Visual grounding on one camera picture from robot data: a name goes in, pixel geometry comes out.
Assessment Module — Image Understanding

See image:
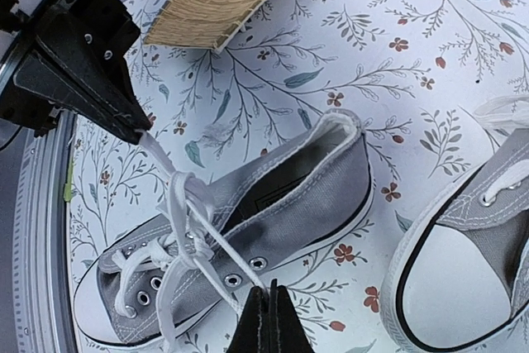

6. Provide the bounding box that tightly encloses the green tape piece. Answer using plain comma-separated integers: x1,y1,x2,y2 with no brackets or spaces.
63,160,74,203

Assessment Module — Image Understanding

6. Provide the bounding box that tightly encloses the grey sneaker with white laces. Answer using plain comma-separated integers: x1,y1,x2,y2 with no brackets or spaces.
74,109,373,351

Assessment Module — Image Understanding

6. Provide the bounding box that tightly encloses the floral patterned table mat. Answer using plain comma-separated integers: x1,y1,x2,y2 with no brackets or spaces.
68,0,529,353

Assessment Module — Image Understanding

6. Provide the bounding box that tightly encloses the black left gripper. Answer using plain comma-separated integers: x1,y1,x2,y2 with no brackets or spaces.
1,0,150,145

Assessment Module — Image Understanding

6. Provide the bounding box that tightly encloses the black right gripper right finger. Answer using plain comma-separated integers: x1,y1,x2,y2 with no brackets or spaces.
268,279,314,353

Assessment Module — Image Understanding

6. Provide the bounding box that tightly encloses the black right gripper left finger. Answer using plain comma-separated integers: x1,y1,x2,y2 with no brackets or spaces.
226,287,269,353

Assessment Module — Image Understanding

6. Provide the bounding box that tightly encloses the aluminium front rail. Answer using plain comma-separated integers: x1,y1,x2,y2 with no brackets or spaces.
9,112,78,352

